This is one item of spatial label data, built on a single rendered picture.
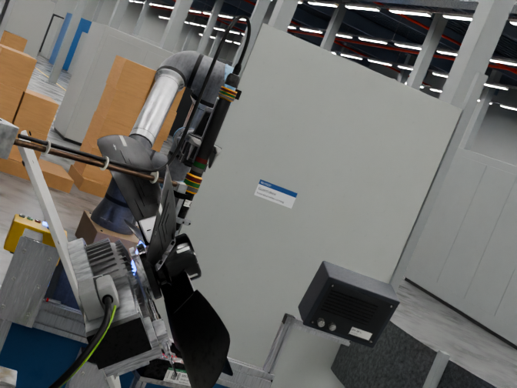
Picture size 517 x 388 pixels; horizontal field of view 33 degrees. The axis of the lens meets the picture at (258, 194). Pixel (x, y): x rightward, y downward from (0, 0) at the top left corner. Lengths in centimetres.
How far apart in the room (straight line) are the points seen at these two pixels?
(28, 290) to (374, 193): 254
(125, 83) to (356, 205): 627
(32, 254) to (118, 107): 824
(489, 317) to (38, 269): 1066
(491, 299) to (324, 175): 841
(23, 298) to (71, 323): 59
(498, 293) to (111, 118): 573
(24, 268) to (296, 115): 231
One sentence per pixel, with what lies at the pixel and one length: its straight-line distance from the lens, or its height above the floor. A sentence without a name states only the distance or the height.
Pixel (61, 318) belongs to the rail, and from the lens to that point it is 269.
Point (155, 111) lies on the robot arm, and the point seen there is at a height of 150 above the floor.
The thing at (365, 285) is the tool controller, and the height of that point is 124.
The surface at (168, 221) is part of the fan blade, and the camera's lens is 200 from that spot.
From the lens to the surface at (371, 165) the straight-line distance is 432.
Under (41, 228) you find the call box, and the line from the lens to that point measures 261.
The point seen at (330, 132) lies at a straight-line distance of 423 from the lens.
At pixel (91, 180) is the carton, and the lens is 1032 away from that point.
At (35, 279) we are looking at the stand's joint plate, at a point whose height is 106.
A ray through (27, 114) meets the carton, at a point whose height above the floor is 65.
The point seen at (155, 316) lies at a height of 110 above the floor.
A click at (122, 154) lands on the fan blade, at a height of 139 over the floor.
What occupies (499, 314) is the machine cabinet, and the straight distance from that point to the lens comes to 1232.
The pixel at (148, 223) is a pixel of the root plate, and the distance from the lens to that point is 220.
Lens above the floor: 162
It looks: 5 degrees down
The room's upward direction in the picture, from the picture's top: 22 degrees clockwise
